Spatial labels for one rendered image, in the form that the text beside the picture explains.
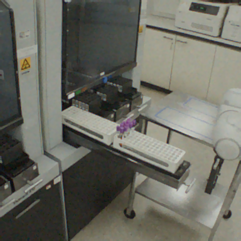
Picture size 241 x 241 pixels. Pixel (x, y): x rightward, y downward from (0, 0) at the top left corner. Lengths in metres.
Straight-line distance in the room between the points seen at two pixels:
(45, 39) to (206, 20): 2.47
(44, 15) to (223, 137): 0.77
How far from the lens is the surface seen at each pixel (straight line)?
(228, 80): 3.43
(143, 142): 1.23
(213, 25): 3.36
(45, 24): 1.14
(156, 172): 1.18
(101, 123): 1.33
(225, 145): 0.80
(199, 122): 1.56
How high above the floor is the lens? 1.55
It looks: 31 degrees down
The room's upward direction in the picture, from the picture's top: 5 degrees clockwise
